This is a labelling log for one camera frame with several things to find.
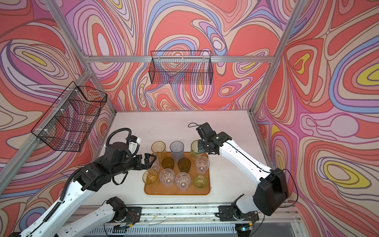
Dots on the clear faceted glass front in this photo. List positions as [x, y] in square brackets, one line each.
[167, 177]

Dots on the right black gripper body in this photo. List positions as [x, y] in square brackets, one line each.
[203, 147]

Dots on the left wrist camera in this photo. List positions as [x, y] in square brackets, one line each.
[133, 144]

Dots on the yellow tall glass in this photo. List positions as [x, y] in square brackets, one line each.
[159, 150]

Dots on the brown short glass front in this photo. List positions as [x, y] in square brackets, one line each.
[168, 163]

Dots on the yellow short plastic glass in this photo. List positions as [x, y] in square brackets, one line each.
[151, 178]

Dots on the brown tall glass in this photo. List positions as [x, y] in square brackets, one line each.
[184, 165]

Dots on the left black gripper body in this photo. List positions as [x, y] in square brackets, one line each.
[129, 164]

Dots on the green tall glass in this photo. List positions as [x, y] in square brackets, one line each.
[194, 152]

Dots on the back black wire basket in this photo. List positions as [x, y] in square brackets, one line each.
[181, 67]

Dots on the bluish clear tall glass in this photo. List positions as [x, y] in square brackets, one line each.
[177, 150]

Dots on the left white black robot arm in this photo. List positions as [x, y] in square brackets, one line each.
[52, 222]

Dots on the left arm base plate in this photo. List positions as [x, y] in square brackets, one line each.
[130, 215]

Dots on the left black wire basket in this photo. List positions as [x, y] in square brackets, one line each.
[68, 122]

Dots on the brown plastic tray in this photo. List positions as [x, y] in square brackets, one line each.
[162, 190]

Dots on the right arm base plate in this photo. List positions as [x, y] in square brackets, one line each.
[232, 213]

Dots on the clear faceted glass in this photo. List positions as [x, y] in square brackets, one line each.
[167, 177]
[156, 166]

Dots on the black wire basket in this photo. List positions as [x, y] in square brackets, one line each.
[68, 122]
[181, 67]

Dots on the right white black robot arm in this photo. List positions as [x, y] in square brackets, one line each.
[270, 189]

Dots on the green short glass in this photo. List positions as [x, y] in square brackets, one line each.
[200, 181]

